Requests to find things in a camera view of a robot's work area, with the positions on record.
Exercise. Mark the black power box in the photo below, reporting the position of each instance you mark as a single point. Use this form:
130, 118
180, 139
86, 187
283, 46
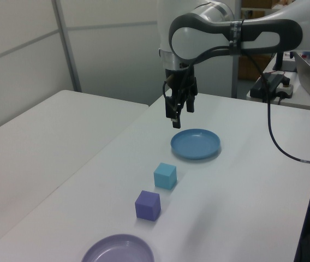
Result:
257, 90

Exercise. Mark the brown cardboard box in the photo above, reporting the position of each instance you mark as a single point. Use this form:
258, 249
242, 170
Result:
249, 66

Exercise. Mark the purple plate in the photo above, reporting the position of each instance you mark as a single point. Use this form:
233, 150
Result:
119, 249

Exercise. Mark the grey partition frame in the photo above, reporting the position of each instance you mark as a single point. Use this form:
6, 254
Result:
67, 46

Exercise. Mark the light blue cube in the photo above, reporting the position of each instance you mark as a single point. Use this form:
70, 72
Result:
164, 177

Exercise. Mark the blue plate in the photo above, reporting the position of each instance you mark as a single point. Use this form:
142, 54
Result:
196, 143

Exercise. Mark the purple cube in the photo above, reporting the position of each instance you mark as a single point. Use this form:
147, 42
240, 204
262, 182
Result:
145, 207

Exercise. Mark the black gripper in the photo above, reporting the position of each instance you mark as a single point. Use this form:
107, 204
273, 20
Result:
183, 83

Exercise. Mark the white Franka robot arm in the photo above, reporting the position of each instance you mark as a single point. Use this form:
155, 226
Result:
187, 41

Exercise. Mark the emergency stop button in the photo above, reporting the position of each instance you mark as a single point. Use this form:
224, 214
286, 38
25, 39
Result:
286, 88

